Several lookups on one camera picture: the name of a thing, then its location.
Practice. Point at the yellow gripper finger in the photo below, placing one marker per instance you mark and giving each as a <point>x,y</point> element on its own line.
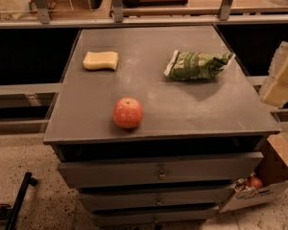
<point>274,90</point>

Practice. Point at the green jalapeno chip bag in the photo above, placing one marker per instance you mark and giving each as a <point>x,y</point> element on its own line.
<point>191,66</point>

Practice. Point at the red apple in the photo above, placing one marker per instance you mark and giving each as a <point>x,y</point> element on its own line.
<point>127,113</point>

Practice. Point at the white bag on shelf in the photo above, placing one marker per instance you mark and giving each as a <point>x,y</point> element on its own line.
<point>15,9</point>

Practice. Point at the open cardboard box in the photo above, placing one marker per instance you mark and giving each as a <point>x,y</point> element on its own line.
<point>273,173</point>

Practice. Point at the red item in box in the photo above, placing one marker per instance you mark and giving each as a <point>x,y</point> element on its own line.
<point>254,181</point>

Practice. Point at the grey drawer cabinet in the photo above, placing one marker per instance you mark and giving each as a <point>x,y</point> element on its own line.
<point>180,118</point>

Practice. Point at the bottom grey drawer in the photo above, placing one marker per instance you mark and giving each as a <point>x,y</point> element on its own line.
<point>154,216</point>

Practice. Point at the grey drawer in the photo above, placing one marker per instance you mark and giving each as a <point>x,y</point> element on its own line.
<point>156,170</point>
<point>162,197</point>
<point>154,216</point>

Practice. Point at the yellow sponge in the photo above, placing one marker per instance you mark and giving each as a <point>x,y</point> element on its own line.
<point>102,60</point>

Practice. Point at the top grey drawer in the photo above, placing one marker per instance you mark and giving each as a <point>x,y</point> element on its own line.
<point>156,170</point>

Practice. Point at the middle grey drawer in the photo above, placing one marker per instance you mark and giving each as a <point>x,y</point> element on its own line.
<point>162,197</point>

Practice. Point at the black stand on floor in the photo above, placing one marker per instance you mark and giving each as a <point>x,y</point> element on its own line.
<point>9,213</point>

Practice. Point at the grey metal shelf rail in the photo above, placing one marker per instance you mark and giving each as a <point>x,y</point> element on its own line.
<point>111,13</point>

